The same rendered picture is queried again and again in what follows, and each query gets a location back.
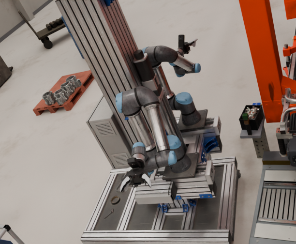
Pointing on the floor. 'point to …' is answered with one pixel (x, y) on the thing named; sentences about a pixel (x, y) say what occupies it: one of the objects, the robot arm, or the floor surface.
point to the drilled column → (261, 144)
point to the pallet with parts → (64, 92)
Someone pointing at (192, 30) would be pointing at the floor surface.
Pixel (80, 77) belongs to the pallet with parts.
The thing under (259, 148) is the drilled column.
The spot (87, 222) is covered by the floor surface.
